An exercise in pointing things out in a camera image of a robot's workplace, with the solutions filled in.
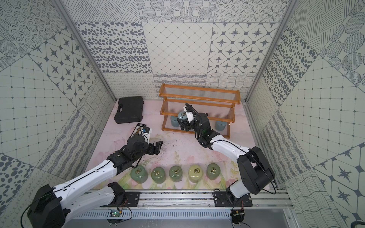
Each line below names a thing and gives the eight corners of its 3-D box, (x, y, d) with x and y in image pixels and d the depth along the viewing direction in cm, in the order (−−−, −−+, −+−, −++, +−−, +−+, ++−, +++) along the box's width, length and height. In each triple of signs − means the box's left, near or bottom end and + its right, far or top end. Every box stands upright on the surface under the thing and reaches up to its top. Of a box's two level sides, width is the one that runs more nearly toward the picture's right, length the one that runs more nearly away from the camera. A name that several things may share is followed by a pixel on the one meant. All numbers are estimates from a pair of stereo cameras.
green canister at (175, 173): (170, 182, 82) (168, 178, 75) (171, 170, 86) (169, 165, 79) (182, 182, 82) (182, 178, 75) (182, 170, 86) (182, 165, 79)
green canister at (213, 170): (206, 179, 83) (208, 175, 76) (205, 168, 87) (207, 162, 80) (218, 179, 83) (221, 175, 76) (216, 168, 87) (219, 162, 80)
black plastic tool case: (117, 124, 107) (113, 120, 102) (122, 102, 122) (119, 97, 118) (141, 122, 109) (139, 117, 104) (143, 100, 124) (142, 95, 120)
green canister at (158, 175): (153, 183, 81) (150, 179, 74) (155, 171, 86) (152, 166, 79) (165, 183, 81) (163, 179, 74) (166, 171, 86) (164, 166, 79)
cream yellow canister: (187, 182, 82) (188, 178, 74) (187, 170, 86) (188, 164, 79) (202, 182, 82) (203, 178, 74) (201, 170, 86) (202, 164, 79)
